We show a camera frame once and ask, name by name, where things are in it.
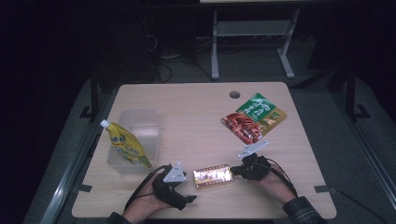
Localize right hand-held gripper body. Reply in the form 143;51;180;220
237;139;273;182

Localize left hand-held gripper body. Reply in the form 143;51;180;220
151;161;189;209

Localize small gold red box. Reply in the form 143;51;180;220
192;163;234;190

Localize clear plastic container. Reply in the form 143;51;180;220
106;107;163;175

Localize yellow spouted pouch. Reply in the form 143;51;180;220
99;119;154;170

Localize person's right hand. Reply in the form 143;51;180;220
255;166;297;205

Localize person's left hand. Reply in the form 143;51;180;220
121;180;172;224

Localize green red snack packet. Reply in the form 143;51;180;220
220;91;288;147

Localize black metal stand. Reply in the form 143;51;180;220
344;60;372;122
78;66;101;122

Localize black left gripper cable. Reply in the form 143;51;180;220
123;163;171;213

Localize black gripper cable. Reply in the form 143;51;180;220
266;158;299;198
123;163;171;213

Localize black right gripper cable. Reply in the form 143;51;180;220
266;158;299;198

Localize black floor cables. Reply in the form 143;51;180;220
146;32;217;84

